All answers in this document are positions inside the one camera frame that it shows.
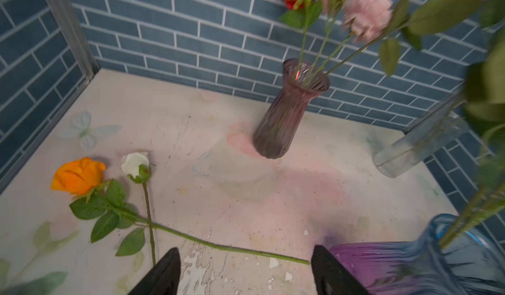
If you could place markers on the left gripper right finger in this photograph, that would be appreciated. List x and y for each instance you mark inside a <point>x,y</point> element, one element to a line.
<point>330,277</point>

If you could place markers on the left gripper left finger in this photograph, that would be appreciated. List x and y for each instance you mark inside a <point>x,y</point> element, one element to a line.
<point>163,278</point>

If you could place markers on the blue purple gradient vase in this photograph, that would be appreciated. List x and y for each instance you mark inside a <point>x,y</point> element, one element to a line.
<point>471,264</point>

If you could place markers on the clear ribbed glass vase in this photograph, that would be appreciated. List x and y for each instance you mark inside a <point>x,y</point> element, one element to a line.
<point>441,124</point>

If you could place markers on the dark purple ribbed vase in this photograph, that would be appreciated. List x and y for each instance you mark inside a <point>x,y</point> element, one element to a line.
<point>275,132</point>

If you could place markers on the small white flower spray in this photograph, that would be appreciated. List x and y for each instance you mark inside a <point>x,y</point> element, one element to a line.
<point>484,111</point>

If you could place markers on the pink peony spray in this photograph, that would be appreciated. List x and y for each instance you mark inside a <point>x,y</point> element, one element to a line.
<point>365,19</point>

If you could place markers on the red rose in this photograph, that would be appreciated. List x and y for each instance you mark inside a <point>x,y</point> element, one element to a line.
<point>434,16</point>
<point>301,14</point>

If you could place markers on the orange rose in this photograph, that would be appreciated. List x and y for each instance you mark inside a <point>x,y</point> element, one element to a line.
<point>96,198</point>

